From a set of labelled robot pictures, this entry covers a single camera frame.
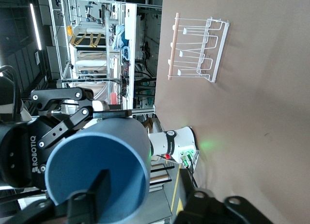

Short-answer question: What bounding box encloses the blue plastic cup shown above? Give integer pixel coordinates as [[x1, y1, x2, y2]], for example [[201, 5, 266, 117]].
[[45, 117, 152, 224]]

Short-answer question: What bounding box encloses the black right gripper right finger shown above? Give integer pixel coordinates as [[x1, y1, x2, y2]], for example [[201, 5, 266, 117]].
[[66, 169, 112, 224]]

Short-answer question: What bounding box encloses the brown table cover mat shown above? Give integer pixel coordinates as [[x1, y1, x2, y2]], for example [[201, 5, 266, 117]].
[[154, 0, 310, 224]]

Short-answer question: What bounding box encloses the white wire cup holder rack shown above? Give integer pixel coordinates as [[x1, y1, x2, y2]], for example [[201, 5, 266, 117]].
[[167, 12, 231, 84]]

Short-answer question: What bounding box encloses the ceiling strip light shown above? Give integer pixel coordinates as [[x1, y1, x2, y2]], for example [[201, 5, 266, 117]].
[[29, 3, 42, 51]]

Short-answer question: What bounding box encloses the aluminium frame profile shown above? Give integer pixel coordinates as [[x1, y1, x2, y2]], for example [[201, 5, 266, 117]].
[[130, 107, 155, 115]]

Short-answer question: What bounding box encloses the white metal shelving frame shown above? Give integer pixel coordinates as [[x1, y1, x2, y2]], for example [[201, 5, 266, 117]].
[[47, 0, 138, 108]]

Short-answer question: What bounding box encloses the yellow black striped barrier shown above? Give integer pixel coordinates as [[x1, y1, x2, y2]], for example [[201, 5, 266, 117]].
[[69, 32, 102, 48]]

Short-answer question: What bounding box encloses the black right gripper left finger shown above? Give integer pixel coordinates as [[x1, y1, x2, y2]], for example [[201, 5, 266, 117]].
[[31, 87, 133, 149]]

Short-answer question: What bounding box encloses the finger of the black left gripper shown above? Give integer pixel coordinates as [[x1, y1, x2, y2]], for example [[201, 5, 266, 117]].
[[175, 170, 276, 224]]

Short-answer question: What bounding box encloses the blue cloth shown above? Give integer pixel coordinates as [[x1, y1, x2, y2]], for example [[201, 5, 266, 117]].
[[111, 24, 130, 50]]

